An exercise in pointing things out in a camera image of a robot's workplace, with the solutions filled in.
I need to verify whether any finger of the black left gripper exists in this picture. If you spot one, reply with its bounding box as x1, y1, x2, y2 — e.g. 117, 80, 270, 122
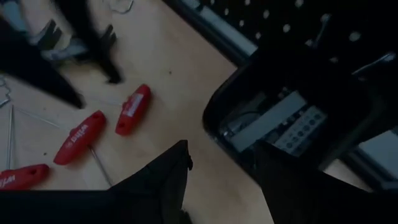
58, 0, 124, 85
0, 18, 86, 110

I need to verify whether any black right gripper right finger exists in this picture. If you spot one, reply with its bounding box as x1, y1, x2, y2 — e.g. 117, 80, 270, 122
252, 140, 398, 224

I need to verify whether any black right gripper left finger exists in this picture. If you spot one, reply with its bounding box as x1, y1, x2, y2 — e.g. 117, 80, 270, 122
0, 139, 194, 224

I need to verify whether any red T-handle hex key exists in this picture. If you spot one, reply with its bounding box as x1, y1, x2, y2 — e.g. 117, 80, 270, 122
0, 105, 50, 191
52, 110, 114, 188
114, 83, 153, 137

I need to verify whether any grey socket rail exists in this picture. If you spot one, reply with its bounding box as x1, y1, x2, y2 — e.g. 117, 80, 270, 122
273, 105, 328, 156
228, 91, 308, 154

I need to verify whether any black plastic pegboard bin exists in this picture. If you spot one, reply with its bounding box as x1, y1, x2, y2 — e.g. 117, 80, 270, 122
201, 49, 398, 178

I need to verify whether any black pegboard tool stand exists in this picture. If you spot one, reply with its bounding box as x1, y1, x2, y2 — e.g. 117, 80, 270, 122
164, 0, 398, 94

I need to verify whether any small silver wire loop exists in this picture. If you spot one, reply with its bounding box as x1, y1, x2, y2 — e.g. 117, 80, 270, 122
0, 76, 12, 108
107, 0, 135, 15

